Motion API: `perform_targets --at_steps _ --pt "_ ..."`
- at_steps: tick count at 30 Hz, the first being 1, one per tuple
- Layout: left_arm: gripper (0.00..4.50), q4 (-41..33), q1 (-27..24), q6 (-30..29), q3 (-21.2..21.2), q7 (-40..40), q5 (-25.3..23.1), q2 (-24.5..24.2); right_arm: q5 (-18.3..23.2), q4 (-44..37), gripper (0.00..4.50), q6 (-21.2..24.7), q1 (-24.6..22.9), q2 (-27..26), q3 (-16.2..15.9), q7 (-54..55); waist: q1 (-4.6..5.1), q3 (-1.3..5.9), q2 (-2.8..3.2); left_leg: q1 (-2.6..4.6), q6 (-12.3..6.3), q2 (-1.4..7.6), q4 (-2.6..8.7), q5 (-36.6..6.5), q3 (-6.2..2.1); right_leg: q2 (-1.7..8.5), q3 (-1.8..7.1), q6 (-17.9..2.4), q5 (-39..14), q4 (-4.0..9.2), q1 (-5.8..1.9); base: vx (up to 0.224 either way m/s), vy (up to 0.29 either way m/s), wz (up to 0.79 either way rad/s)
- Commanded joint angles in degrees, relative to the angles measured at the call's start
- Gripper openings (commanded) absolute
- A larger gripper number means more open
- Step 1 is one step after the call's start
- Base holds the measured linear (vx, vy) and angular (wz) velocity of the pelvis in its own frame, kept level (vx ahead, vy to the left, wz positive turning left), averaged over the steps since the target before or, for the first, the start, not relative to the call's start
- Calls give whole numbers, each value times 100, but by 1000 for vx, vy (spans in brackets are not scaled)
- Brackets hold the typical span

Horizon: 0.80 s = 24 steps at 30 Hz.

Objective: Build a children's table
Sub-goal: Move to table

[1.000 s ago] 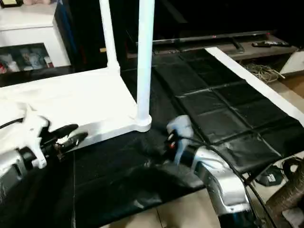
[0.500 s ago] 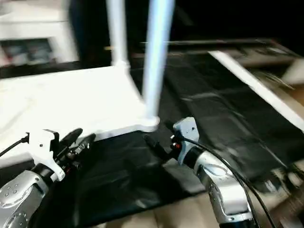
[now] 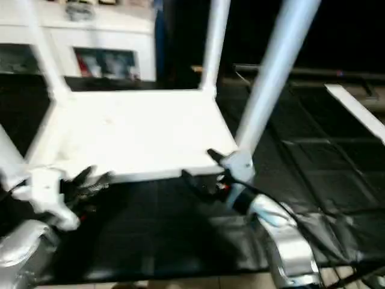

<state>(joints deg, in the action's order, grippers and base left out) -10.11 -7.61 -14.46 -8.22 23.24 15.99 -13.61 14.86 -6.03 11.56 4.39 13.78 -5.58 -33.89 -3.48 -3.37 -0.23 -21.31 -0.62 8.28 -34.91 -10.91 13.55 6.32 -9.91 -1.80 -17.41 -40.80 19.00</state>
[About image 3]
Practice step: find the white plastic table top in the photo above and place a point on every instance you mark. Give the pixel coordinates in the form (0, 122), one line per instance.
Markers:
(135, 135)

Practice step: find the white plastic table leg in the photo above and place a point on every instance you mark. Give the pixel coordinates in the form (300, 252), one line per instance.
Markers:
(270, 75)
(213, 45)
(48, 60)
(9, 156)

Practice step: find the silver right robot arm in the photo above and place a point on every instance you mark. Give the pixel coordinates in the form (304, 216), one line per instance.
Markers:
(288, 244)

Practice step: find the small tan label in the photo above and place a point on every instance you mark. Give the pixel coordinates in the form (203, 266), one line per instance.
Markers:
(197, 68)

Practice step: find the black work mat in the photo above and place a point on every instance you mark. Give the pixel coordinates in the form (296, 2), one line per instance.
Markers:
(316, 180)

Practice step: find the red labelled package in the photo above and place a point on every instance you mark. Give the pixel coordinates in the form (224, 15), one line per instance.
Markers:
(82, 64)

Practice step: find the white glass-door cabinet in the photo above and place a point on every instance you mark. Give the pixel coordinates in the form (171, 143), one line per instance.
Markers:
(105, 33)

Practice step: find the white flat strip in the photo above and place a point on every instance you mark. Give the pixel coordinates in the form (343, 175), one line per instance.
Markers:
(355, 110)

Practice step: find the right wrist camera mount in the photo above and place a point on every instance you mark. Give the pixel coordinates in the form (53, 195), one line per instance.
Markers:
(240, 165)

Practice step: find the black metal rail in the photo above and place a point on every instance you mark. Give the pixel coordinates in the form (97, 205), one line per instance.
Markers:
(331, 73)

